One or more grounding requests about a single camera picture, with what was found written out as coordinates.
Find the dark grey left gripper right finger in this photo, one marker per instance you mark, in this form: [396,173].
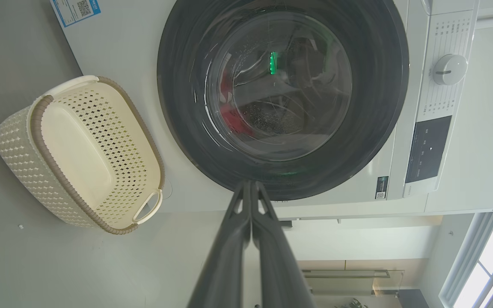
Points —
[276,265]

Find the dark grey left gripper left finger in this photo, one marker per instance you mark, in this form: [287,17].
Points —
[229,256]

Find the red white-trimmed garment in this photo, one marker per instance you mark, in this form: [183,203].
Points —
[233,119]

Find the washing machine glass door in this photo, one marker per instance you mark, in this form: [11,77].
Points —
[383,85]

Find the cream perforated laundry basket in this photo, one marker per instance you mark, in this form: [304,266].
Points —
[79,141]

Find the black washing machine display panel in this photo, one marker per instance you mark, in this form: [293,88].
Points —
[428,149]

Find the white washing machine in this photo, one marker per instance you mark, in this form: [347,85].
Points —
[122,42]

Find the white control dial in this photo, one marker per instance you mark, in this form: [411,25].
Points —
[449,69]

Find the green potted plant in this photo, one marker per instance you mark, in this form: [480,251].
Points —
[355,303]

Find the small QR code sticker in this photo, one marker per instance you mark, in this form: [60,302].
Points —
[381,188]

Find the blue energy label sticker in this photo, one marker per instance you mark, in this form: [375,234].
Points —
[75,10]

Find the bright window with frame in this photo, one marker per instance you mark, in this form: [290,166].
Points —
[482,265]

